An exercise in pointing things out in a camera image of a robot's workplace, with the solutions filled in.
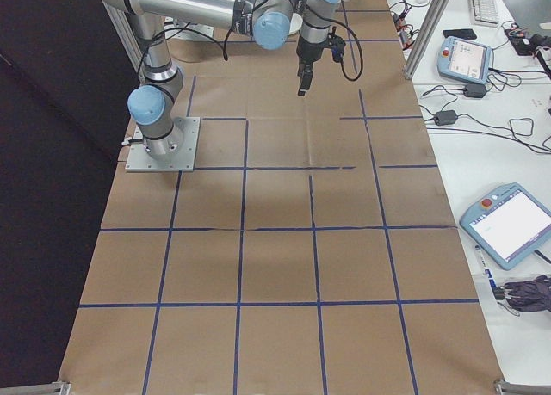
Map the black smartphone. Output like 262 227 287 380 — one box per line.
442 28 479 40

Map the light blue teach pendant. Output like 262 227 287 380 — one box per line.
458 182 551 271
436 34 495 85

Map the white keyboard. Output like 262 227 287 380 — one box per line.
466 0 501 27

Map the black electronics box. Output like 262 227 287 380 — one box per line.
505 21 551 76

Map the dark folded umbrella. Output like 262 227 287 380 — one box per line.
493 274 551 315

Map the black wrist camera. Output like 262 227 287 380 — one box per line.
329 34 348 64

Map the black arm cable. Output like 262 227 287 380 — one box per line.
138 0 364 83

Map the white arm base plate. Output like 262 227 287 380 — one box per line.
164 19 215 42
124 116 202 173

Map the aluminium profile post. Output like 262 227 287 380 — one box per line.
102 1 144 76
402 0 458 81

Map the black adapter cable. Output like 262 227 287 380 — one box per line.
419 103 551 156

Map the black frame cover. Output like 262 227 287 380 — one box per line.
0 0 145 390

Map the aluminium corner bracket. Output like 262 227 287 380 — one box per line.
492 378 551 395
0 380 72 395

